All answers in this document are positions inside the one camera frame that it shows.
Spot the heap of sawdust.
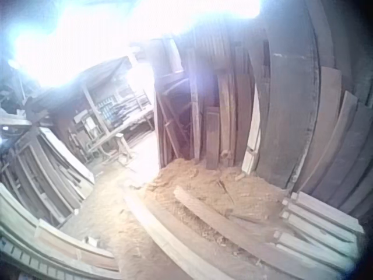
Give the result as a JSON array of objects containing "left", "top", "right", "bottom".
[{"left": 147, "top": 157, "right": 288, "bottom": 231}]

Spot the pale leaning wooden board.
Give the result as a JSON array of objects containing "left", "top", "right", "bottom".
[{"left": 241, "top": 83, "right": 262, "bottom": 175}]

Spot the wooden workbench with clutter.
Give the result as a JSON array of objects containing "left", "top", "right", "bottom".
[{"left": 68, "top": 87, "right": 155, "bottom": 164}]

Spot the rough brown wooden plank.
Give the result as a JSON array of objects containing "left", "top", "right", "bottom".
[{"left": 173, "top": 185, "right": 314, "bottom": 277}]

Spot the long pale wooden beam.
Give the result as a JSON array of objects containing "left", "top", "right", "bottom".
[{"left": 121, "top": 183, "right": 234, "bottom": 280}]

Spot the row of leaning dark planks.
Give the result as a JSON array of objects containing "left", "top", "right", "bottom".
[{"left": 186, "top": 0, "right": 373, "bottom": 219}]

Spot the stack of leaning wooden frames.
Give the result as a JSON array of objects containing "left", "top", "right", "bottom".
[{"left": 0, "top": 125, "right": 97, "bottom": 225}]

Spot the stack of pale tenoned beams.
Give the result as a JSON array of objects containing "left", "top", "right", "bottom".
[{"left": 272, "top": 191, "right": 365, "bottom": 275}]

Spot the leaning wooden ladder frame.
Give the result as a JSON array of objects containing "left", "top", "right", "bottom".
[{"left": 154, "top": 78, "right": 193, "bottom": 170}]

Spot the pale wooden frame with rails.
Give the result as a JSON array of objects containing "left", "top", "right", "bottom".
[{"left": 0, "top": 183, "right": 123, "bottom": 280}]

